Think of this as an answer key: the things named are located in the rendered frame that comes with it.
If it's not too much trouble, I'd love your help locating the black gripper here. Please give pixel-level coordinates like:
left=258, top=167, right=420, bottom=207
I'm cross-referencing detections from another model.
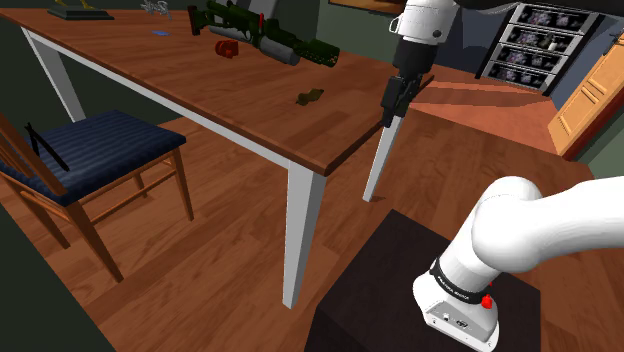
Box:
left=380, top=36, right=434, bottom=129

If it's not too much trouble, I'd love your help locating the small olive green lump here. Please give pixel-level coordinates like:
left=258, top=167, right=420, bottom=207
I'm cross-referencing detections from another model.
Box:
left=295, top=87, right=326, bottom=107

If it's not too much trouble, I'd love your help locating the black shelf with grey trays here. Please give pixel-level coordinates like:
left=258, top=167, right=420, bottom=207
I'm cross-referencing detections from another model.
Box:
left=474, top=1, right=606, bottom=97

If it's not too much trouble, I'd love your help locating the dark green toy gun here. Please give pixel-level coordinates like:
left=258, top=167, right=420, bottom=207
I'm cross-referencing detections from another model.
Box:
left=186, top=0, right=341, bottom=68

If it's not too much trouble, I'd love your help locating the small red block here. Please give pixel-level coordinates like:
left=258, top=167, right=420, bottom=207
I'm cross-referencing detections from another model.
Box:
left=214, top=39, right=241, bottom=60

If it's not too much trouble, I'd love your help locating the orange wooden door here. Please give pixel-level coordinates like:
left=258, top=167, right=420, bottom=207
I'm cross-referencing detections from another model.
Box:
left=546, top=28, right=624, bottom=158

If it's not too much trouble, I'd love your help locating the wooden table with white legs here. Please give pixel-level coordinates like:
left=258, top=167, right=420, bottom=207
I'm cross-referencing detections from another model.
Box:
left=0, top=7, right=436, bottom=311

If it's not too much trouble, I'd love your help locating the dark robot stand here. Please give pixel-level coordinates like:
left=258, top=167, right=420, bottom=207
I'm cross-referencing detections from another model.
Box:
left=303, top=208, right=543, bottom=352

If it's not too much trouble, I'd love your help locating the wooden chair with blue cushion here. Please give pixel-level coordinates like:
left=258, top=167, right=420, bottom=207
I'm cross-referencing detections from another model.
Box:
left=0, top=109, right=196, bottom=284

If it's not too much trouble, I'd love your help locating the golden figure on dark base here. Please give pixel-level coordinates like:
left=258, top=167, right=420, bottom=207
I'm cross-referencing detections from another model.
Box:
left=46, top=0, right=116, bottom=22

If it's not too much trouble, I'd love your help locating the thin black rod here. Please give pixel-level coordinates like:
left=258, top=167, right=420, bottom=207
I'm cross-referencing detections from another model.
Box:
left=23, top=122, right=71, bottom=173

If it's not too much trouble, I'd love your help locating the framed wall picture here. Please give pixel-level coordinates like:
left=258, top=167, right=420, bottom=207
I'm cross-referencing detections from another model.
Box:
left=327, top=0, right=407, bottom=15

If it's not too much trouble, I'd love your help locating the silver wire ornament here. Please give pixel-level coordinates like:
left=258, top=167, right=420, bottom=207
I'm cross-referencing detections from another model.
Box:
left=140, top=0, right=173, bottom=21

